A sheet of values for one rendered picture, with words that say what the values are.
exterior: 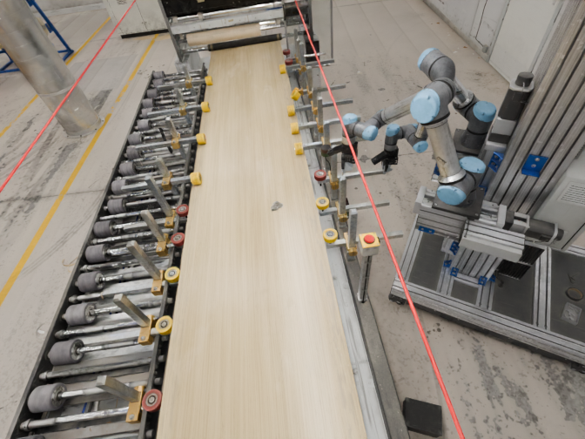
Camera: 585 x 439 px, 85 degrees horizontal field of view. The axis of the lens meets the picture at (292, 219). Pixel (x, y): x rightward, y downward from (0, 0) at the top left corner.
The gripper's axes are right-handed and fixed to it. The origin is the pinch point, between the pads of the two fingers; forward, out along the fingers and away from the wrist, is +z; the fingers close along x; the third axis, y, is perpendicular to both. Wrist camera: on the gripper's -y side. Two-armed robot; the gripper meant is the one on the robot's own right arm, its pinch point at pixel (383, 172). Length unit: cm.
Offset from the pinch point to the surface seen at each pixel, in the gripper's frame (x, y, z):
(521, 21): 242, 241, 17
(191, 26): 225, -140, -36
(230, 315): -89, -100, -7
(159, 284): -61, -141, -1
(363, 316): -90, -36, 13
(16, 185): 165, -390, 83
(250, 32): 225, -80, -22
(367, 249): -84, -35, -37
